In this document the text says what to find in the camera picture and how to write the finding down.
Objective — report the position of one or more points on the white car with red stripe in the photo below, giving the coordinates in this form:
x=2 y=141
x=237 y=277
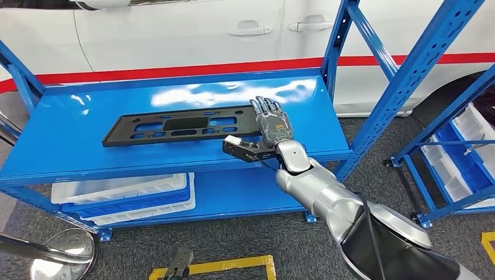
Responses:
x=174 y=38

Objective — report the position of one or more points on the yellow floor tape marking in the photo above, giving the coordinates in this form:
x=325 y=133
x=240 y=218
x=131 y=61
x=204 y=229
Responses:
x=488 y=247
x=228 y=264

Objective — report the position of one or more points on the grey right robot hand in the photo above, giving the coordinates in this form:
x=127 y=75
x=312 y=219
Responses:
x=275 y=127

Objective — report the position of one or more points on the blue steel shelf rack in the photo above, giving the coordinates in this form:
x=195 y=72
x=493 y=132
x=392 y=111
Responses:
x=77 y=139

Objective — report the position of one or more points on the blue plastic crate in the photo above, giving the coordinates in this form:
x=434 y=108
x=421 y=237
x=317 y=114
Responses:
x=139 y=203
x=462 y=160

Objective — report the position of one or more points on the blue wheeled shelf rack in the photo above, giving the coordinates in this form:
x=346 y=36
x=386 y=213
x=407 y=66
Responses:
x=415 y=145

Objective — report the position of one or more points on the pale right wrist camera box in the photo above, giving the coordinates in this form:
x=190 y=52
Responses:
x=241 y=148

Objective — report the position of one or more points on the black plastic plate bracket part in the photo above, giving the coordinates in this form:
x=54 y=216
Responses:
x=185 y=123

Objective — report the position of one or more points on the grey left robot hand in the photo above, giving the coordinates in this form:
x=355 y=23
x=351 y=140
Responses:
x=178 y=264

